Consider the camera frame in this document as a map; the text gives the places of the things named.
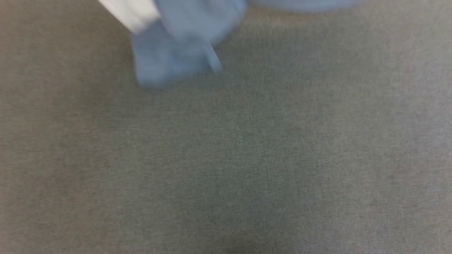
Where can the grey fabric sofa seat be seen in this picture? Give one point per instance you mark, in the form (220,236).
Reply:
(247,158)

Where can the light blue and white garment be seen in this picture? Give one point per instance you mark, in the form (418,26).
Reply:
(176,53)

